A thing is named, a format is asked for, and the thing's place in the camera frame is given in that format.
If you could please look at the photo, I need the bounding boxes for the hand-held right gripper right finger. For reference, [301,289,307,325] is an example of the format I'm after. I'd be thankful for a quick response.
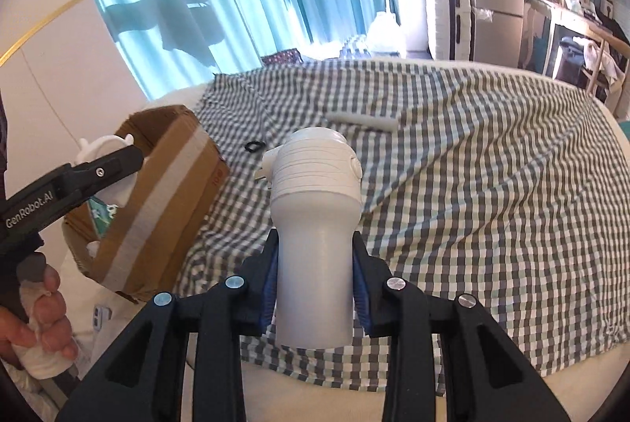
[350,231,569,422]

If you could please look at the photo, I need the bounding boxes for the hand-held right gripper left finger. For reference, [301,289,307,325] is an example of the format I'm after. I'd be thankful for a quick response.
[54,229,281,422]

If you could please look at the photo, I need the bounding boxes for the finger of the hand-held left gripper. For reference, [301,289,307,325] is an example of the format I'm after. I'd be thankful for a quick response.
[61,145,145,206]

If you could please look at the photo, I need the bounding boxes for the white plush toy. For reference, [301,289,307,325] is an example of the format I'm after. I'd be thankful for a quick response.
[76,134,136,216]

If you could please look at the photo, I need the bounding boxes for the white bottle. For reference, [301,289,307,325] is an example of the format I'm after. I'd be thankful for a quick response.
[253,126,365,349]

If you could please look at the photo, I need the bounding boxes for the brown cardboard box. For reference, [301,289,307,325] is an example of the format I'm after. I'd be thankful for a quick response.
[61,104,231,305]

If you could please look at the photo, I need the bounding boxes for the person's left hand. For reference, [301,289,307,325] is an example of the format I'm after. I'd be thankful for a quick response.
[0,262,80,364]

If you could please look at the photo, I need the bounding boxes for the cyan plastic packet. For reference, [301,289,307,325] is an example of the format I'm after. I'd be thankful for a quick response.
[89,200,119,238]

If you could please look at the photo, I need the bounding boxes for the grey checkered cloth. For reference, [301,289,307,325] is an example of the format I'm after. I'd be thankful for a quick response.
[184,58,623,396]

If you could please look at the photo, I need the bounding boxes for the white cloth wad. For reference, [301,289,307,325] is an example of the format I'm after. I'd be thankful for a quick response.
[19,279,74,379]

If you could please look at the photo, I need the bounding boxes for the white stick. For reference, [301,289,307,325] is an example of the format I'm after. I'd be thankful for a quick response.
[329,109,397,132]

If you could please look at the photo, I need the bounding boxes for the dark patterned bag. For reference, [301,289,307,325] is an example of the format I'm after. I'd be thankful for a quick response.
[261,49,302,67]

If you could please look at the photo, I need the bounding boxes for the white bed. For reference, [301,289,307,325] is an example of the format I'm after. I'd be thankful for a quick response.
[0,58,630,422]

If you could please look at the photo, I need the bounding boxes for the pack of water bottles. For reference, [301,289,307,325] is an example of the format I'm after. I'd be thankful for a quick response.
[339,34,372,57]

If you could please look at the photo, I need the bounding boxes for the large clear water jug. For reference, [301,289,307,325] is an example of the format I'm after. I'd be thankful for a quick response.
[367,11,407,56]

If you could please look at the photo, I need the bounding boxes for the white suitcase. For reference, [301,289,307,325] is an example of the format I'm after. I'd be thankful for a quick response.
[426,0,474,61]

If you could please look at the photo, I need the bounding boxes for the silver fridge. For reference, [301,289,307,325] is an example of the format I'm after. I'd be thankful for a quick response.
[467,0,527,68]

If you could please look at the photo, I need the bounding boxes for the dark clothes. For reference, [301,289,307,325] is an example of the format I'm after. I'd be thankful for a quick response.
[558,35,589,78]

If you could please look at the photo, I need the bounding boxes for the wooden chair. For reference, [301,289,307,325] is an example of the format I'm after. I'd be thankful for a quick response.
[578,28,630,108]

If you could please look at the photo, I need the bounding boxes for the white garment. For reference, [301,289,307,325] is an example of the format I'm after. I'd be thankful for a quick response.
[583,40,626,85]

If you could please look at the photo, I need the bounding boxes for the wooden dressing desk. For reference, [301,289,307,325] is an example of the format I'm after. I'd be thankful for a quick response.
[524,0,630,98]

